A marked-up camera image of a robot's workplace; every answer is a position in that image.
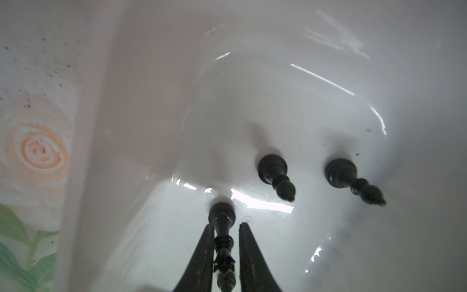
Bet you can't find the white plastic tray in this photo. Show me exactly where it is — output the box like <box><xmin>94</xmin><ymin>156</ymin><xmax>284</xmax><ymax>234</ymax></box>
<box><xmin>53</xmin><ymin>1</ymin><xmax>467</xmax><ymax>292</ymax></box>

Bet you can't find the black bishop chess piece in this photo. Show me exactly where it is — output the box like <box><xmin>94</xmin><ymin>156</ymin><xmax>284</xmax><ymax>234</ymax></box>
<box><xmin>325</xmin><ymin>158</ymin><xmax>387</xmax><ymax>207</ymax></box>
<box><xmin>257</xmin><ymin>154</ymin><xmax>296</xmax><ymax>202</ymax></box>

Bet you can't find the black queen chess piece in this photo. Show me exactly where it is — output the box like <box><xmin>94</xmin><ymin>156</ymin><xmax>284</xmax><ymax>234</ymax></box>
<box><xmin>209</xmin><ymin>203</ymin><xmax>236</xmax><ymax>292</ymax></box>

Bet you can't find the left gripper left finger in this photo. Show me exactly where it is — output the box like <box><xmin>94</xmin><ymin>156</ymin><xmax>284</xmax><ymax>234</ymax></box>
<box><xmin>173</xmin><ymin>224</ymin><xmax>215</xmax><ymax>292</ymax></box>

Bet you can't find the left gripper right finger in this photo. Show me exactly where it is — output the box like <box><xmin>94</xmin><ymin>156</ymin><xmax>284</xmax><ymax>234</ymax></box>
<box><xmin>239</xmin><ymin>223</ymin><xmax>281</xmax><ymax>292</ymax></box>

